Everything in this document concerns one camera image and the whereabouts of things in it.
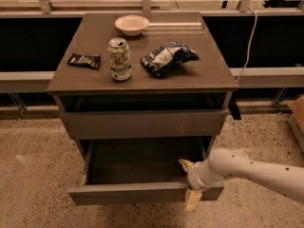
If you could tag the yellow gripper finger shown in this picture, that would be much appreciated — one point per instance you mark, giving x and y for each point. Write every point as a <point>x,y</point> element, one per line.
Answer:
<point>186,164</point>
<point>192,199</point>

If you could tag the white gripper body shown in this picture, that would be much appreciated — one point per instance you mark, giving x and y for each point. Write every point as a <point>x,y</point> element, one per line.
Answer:
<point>194,177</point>

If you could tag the grey drawer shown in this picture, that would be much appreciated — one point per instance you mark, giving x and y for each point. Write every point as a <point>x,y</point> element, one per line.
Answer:
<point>136,170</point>
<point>143,124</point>

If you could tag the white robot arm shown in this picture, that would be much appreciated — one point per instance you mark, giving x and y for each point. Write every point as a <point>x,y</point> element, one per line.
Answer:
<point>224,164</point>

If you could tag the grey drawer cabinet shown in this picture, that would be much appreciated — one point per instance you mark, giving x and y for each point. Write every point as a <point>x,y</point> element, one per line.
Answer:
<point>205,84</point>

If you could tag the crumpled chip bag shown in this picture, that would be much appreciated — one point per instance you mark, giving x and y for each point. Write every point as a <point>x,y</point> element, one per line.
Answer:
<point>160,61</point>

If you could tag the cardboard box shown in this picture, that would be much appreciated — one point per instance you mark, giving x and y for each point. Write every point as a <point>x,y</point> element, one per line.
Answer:
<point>297,119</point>

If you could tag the green soda can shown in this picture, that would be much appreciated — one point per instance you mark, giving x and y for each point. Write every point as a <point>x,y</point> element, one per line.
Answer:
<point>119,59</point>

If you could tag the black chocolate bar wrapper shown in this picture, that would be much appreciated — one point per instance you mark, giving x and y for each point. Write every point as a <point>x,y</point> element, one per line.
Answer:
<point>89,61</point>

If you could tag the white bowl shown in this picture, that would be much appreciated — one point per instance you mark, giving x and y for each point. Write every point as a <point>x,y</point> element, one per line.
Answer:
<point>132,25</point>

